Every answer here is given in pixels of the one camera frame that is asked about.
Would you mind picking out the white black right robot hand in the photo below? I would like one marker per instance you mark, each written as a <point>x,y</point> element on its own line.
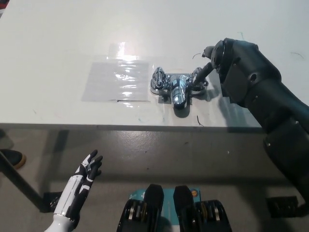
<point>234,62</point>

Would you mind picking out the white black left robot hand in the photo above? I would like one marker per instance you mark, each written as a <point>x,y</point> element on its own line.
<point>77,188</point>

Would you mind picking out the red black object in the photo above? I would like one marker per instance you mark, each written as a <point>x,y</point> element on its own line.
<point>2,4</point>

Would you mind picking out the clear plastic sheet patch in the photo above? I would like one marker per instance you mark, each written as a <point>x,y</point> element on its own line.
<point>116,82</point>

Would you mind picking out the black shoe tan sole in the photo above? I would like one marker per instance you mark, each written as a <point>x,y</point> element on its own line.
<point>13,158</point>

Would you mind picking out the black table leg with foot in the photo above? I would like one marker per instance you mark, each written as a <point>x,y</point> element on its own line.
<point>24,188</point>
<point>282,205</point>

